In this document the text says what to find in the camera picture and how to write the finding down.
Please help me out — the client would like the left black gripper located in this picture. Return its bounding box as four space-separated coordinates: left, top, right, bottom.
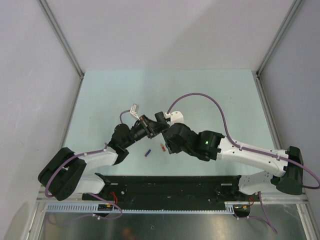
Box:
122 114 169 148

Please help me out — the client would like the black remote control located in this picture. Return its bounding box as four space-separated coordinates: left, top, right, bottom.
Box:
154 111 168 125

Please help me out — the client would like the red yellow battery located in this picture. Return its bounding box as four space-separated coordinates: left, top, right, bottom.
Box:
160 143 166 152

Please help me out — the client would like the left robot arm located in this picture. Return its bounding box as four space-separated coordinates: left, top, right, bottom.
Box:
38 112 170 201

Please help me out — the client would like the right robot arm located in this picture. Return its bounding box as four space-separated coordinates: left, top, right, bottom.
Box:
162 123 303 201

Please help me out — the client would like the purple blue battery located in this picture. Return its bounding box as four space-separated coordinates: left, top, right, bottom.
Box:
144 149 151 157

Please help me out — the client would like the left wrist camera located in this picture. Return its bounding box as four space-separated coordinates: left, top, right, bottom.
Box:
129 103 140 121

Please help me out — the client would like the grey cable duct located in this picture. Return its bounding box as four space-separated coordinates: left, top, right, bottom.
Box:
46 201 237 215

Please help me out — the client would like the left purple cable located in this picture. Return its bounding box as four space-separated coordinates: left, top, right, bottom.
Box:
44 109 133 226

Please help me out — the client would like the purple cable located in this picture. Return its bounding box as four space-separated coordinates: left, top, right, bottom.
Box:
166 92 320 235
44 109 133 226

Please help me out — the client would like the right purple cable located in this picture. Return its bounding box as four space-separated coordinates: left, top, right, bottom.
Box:
166 92 320 235

